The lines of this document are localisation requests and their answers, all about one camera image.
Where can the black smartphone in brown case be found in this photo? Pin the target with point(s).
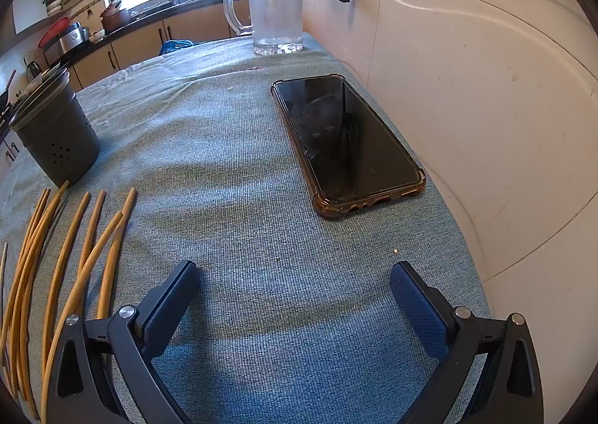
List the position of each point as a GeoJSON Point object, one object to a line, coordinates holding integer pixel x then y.
{"type": "Point", "coordinates": [345, 139]}

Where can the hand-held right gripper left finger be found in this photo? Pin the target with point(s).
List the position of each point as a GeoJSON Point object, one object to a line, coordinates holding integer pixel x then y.
{"type": "Point", "coordinates": [170, 307]}

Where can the blue plastic bag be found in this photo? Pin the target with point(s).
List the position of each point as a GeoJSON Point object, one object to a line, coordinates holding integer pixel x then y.
{"type": "Point", "coordinates": [175, 46]}

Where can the grey perforated utensil holder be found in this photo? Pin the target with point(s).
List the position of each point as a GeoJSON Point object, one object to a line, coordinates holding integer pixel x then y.
{"type": "Point", "coordinates": [56, 139]}

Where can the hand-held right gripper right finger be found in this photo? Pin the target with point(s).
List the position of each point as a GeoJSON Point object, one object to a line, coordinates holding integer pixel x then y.
{"type": "Point", "coordinates": [420, 307]}

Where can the bunch of wooden chopsticks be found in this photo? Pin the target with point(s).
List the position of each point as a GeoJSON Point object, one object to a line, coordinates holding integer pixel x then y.
{"type": "Point", "coordinates": [60, 267]}

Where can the beige lower kitchen cabinets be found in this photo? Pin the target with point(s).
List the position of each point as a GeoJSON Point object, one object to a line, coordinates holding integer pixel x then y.
{"type": "Point", "coordinates": [140, 43]}

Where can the stack of white bowls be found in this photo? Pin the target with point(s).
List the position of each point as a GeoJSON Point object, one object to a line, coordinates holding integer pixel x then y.
{"type": "Point", "coordinates": [53, 3]}

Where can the steel cooker with red lid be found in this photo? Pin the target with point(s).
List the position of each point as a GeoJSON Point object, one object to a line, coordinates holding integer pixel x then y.
{"type": "Point", "coordinates": [65, 39]}

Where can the blue-grey table cloth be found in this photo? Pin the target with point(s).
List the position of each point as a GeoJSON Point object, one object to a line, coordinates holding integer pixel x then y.
{"type": "Point", "coordinates": [243, 200]}

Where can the brown pot with utensils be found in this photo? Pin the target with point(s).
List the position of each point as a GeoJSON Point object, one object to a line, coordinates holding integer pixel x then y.
{"type": "Point", "coordinates": [114, 20]}

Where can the black kitchen countertop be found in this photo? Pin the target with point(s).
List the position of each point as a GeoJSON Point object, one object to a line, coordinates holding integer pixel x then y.
{"type": "Point", "coordinates": [140, 22]}

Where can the clear glass mug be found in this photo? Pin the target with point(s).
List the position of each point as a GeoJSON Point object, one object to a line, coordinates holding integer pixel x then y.
{"type": "Point", "coordinates": [275, 8]}

